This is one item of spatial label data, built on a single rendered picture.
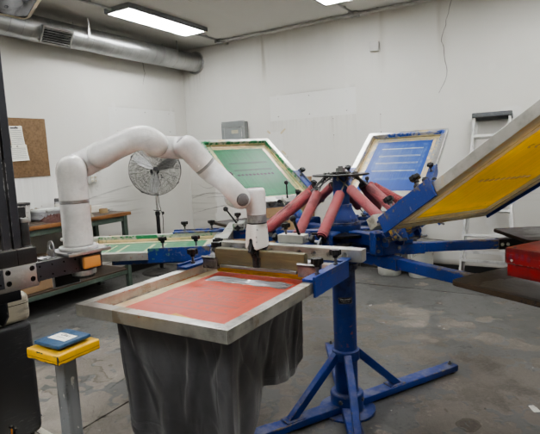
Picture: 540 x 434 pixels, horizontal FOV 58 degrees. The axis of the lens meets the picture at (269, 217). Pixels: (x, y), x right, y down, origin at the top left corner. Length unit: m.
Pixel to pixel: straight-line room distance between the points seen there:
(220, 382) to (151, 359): 0.26
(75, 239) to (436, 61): 4.80
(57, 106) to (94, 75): 0.67
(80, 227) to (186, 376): 0.60
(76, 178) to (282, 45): 5.17
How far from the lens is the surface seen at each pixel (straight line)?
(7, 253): 1.63
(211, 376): 1.49
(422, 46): 5.94
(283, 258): 1.81
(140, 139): 1.71
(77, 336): 1.41
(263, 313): 1.38
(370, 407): 2.94
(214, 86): 7.16
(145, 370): 1.66
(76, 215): 1.72
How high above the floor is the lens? 1.42
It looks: 7 degrees down
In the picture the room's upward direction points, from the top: 3 degrees counter-clockwise
